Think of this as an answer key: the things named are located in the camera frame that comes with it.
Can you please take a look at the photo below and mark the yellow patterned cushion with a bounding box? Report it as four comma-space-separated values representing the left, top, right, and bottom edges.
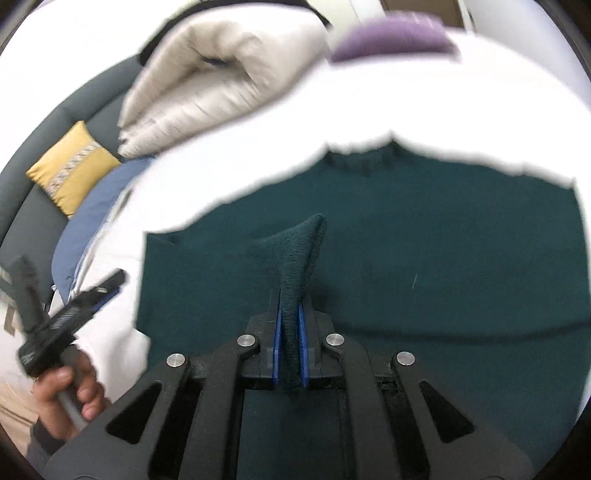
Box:
25, 121, 123, 219

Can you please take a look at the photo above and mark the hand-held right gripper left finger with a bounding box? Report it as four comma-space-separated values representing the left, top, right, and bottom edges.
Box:
44, 288, 282, 480

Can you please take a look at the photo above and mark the person's left forearm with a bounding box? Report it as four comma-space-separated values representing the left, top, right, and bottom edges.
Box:
27, 416, 70, 476

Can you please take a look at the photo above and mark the person's left hand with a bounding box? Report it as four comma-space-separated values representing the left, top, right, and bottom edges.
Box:
30, 348, 110, 441

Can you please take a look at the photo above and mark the purple pillow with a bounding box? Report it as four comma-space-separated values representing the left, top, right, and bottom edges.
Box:
330, 11, 460, 63

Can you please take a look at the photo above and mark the dark green sweater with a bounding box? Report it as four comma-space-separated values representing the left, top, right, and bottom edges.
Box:
136, 138, 591, 480

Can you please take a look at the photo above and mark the grey upholstered headboard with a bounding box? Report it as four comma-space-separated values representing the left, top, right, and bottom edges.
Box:
0, 54, 153, 278

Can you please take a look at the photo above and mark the blue pillow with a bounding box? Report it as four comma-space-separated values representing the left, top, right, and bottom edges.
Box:
52, 157, 155, 305

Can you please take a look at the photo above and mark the bed with white sheet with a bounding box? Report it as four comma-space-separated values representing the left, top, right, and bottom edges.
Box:
51, 18, 591, 462

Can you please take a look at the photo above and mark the beige folded duvet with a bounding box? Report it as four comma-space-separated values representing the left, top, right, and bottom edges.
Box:
117, 18, 333, 160

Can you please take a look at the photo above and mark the brown door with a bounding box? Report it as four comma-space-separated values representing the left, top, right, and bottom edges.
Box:
379, 0, 465, 27

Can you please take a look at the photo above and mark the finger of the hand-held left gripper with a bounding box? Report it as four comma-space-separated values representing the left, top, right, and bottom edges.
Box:
69, 269, 128, 325

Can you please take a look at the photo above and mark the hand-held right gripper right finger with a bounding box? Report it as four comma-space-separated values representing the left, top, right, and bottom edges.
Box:
298, 295, 536, 480

